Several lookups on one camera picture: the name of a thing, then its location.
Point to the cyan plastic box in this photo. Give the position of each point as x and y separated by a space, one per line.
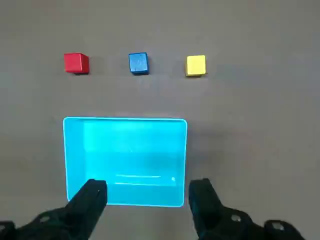
130 150

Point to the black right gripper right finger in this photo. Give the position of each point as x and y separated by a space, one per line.
207 215

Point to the blue wooden block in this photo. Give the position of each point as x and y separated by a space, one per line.
138 63

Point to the yellow wooden block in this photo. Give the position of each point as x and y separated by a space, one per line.
196 65

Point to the red wooden block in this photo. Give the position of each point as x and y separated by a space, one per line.
75 63

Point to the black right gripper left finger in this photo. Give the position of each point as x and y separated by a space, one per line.
82 212

